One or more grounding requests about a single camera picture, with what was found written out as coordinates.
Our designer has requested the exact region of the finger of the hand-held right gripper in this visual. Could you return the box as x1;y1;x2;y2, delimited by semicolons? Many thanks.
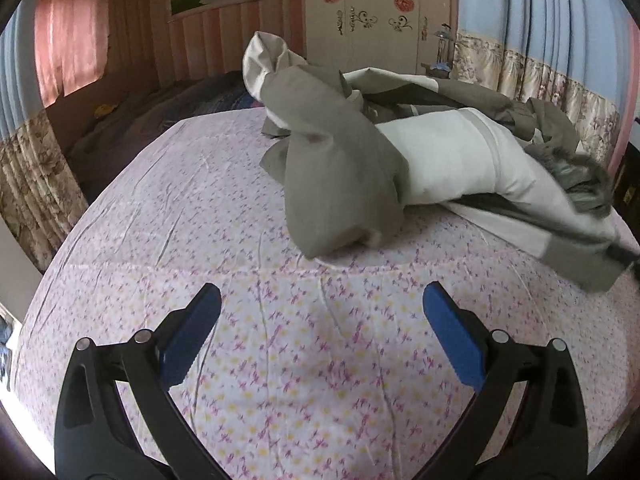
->
611;242;640;278

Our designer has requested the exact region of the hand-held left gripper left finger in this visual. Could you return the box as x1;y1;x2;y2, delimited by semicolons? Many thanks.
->
54;283;236;480

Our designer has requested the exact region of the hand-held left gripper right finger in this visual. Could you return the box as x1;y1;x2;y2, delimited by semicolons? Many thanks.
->
422;281;587;480

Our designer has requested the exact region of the olive and cream hooded jacket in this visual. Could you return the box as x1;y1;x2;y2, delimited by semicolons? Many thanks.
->
242;31;640;292

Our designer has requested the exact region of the blue curtain with floral hem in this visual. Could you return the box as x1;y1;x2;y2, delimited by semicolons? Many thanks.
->
0;0;91;273
457;0;632;171

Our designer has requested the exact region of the low bed with purple skirt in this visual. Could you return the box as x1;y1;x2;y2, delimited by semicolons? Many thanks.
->
65;71;261;201

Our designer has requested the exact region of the cream wardrobe with decals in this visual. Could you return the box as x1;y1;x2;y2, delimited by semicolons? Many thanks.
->
304;0;460;76

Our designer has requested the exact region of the pink window curtain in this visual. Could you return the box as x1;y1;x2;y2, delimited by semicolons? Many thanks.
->
34;0;111;98

